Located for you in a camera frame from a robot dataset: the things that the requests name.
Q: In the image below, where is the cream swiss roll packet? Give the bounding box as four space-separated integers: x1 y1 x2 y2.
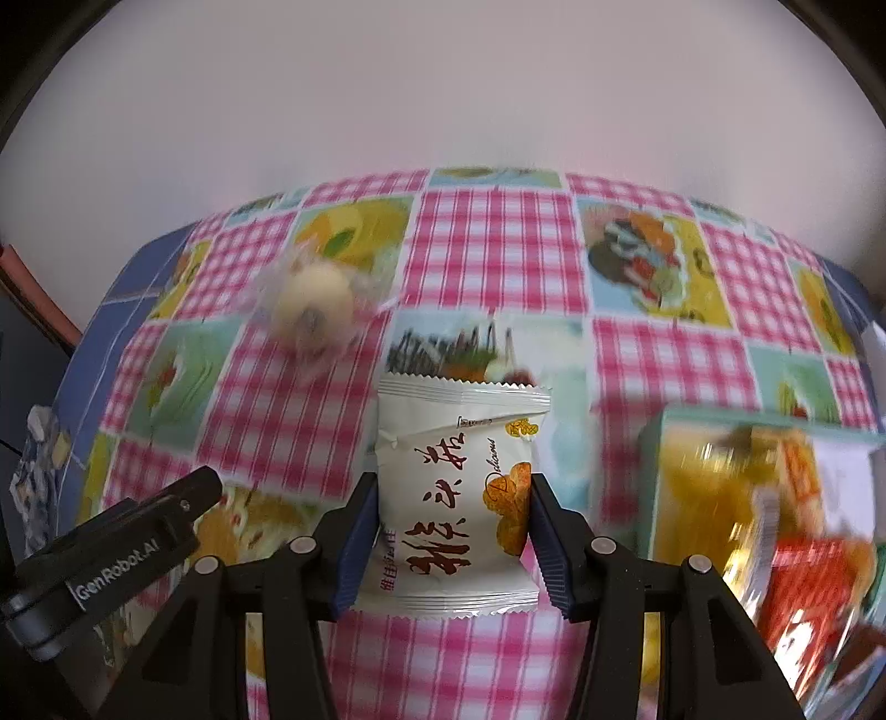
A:
751 426 826 538

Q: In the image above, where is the teal rimmed white tray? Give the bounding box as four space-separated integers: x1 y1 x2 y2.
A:
637 407 884 712

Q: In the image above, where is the yellow clear cake packet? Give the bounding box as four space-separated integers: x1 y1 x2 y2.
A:
649 429 779 615

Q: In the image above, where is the blue white crumpled wrapper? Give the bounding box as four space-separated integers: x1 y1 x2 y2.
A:
9 405 70 558

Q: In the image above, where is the red peanut snack packet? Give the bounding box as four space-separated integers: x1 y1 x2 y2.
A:
757 537 877 701

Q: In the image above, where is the pink checkered picture tablecloth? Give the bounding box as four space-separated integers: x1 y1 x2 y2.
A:
72 166 882 720

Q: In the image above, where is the clear round bun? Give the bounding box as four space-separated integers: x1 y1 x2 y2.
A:
234 244 398 375

